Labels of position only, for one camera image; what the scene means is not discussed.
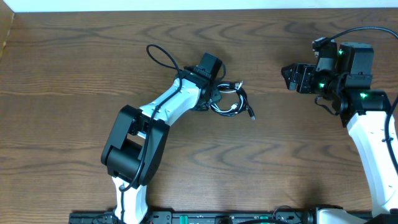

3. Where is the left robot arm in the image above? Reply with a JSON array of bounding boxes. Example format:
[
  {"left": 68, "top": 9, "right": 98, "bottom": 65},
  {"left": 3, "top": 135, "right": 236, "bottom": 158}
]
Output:
[{"left": 101, "top": 53, "right": 225, "bottom": 223}]

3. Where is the white USB cable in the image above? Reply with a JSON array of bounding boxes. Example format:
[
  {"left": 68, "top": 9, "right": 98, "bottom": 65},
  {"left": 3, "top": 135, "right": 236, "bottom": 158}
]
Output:
[{"left": 214, "top": 80, "right": 244, "bottom": 114}]

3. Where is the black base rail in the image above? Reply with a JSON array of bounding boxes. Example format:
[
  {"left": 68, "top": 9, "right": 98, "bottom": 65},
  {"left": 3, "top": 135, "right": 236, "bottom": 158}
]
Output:
[{"left": 68, "top": 210, "right": 374, "bottom": 224}]

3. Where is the black USB cable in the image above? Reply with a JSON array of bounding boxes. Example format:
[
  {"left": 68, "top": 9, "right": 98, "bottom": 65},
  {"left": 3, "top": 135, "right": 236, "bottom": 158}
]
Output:
[{"left": 210, "top": 81, "right": 256, "bottom": 121}]

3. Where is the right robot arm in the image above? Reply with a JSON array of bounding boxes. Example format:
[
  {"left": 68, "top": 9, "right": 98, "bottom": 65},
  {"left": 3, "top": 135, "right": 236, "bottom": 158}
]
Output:
[{"left": 281, "top": 42, "right": 397, "bottom": 223}]

